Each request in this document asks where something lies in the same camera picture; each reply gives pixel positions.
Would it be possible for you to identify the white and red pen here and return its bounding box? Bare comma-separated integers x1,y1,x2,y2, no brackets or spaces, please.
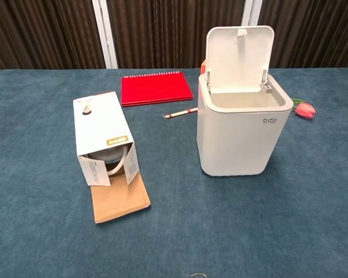
162,107,198,119

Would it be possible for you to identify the blue table cloth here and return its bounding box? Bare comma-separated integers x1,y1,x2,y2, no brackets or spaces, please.
0,67,348,278

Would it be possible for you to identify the white mug in box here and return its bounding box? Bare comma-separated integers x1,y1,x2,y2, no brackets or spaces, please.
86,145,131,175

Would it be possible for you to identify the white cardboard box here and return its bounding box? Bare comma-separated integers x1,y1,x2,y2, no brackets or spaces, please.
72,91,152,224

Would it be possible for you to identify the white trash bin lid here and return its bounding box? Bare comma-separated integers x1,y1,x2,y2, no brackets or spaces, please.
196,72,295,177

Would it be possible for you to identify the white plastic bin lid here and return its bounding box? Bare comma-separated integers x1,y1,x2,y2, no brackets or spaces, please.
205,25,275,94

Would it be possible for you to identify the red spiral notebook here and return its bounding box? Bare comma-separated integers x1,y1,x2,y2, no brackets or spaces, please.
121,70,194,108

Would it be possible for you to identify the white vertical frame post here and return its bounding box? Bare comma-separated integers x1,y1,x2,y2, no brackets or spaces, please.
241,0,263,30
92,0,119,70

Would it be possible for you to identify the pink artificial tulip flower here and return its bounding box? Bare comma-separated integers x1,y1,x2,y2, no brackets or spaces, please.
291,98,317,119

